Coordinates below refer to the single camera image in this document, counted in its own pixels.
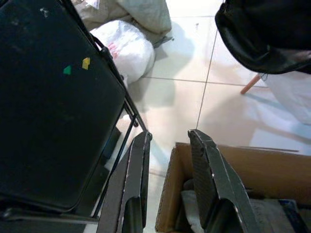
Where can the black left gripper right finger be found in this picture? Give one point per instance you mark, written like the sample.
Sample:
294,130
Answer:
218,189

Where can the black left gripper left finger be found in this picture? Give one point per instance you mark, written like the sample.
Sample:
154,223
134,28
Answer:
131,182

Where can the white crumpled plastic wrapper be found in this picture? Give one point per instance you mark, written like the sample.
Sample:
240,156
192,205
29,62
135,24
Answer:
192,208

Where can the brown cardboard box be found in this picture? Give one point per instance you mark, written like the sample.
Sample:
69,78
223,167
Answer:
262,165

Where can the printed paper packaging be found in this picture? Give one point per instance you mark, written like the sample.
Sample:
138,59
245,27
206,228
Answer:
267,213

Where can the white chair with wooden legs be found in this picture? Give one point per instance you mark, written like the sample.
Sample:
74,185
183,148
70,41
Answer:
291,97

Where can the black folding chair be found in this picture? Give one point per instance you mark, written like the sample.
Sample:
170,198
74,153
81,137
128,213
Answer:
48,97

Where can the white plastic bag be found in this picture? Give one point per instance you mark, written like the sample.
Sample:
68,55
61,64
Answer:
131,48

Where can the black leather bag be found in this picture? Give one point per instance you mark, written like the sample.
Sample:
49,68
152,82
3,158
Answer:
262,31

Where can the beige cloth bag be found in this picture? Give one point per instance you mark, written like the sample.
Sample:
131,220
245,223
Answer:
145,14

